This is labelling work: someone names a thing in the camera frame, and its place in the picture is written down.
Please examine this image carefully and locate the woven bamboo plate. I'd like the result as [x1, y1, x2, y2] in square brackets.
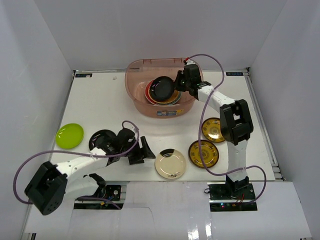
[145, 89, 182, 105]

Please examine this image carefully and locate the black glossy plate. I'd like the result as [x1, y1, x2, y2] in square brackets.
[149, 76, 175, 102]

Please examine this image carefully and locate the cream plate with black patch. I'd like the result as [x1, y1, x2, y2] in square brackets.
[154, 148, 187, 180]

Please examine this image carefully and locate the red teal floral plate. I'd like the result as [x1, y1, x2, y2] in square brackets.
[144, 79, 183, 106]

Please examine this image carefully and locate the yellow patterned plate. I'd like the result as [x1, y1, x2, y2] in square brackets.
[201, 117, 225, 143]
[188, 139, 220, 169]

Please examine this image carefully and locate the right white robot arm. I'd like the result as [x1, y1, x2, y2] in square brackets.
[174, 60, 254, 200]

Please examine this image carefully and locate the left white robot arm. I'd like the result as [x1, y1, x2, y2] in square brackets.
[24, 127, 156, 216]

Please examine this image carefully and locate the pink translucent plastic bin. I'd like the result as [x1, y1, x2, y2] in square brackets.
[124, 58, 195, 119]

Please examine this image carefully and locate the right table label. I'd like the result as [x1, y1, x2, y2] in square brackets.
[225, 72, 244, 77]

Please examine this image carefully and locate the table label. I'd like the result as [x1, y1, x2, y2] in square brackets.
[225, 72, 244, 77]
[74, 73, 93, 78]

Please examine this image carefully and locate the lime green plate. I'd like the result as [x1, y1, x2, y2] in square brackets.
[55, 123, 85, 149]

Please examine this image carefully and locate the left table label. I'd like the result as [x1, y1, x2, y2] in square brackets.
[74, 73, 93, 78]

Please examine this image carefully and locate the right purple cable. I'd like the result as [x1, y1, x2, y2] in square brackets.
[186, 53, 267, 207]

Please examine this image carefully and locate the purple cable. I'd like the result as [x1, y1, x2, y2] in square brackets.
[186, 53, 267, 207]
[12, 120, 141, 210]

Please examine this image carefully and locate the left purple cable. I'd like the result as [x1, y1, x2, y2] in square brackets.
[12, 120, 141, 210]

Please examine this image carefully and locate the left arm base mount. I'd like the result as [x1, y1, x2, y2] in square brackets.
[73, 184, 126, 210]

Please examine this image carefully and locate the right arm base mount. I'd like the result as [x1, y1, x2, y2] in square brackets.
[203, 183, 258, 213]

